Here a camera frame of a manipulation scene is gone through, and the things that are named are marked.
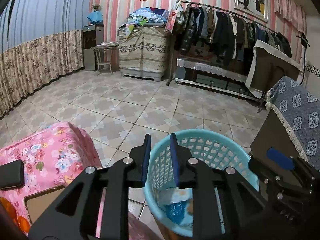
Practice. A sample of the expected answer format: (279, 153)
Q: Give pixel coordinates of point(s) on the low tv stand lace cover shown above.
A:
(212, 77)

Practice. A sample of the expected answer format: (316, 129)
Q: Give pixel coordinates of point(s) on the orange plastic wrapper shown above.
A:
(19, 221)

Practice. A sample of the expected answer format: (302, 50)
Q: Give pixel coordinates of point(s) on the blue and floral curtain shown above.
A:
(41, 40)

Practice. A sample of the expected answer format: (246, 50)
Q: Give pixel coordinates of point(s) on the water dispenser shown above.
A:
(93, 35)

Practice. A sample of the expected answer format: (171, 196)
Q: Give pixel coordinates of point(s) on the pink floral tablecloth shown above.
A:
(52, 157)

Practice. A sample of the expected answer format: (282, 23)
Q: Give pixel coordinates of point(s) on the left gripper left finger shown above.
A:
(95, 204)

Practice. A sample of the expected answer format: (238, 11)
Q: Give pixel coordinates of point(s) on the blue plastic bag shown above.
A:
(178, 213)

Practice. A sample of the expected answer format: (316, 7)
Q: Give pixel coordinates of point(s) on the pile of folded clothes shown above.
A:
(145, 16)

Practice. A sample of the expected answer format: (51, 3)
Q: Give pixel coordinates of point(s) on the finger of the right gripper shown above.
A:
(283, 161)

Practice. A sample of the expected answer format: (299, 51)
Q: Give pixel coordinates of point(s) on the light blue laundry basket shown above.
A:
(216, 150)

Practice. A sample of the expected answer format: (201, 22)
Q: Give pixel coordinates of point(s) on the clothes rack with garments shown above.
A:
(211, 34)

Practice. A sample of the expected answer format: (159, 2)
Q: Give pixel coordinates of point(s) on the blue floral cloth cover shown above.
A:
(298, 111)

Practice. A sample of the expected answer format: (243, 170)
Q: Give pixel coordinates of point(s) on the black zip case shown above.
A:
(12, 175)

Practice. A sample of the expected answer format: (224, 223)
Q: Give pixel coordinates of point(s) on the blue covered water bottle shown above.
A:
(95, 17)

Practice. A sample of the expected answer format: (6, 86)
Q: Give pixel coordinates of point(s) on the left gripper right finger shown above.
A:
(225, 204)

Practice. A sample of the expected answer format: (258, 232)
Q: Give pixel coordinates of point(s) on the small metal stool table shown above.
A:
(103, 55)

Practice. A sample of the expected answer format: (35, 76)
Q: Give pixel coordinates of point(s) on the cloth covered cabinet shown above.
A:
(144, 53)

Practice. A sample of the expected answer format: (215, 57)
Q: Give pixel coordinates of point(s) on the cream trimmed dark cloth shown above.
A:
(269, 64)

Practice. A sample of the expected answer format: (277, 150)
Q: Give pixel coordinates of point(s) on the brown phone case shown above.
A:
(36, 204)

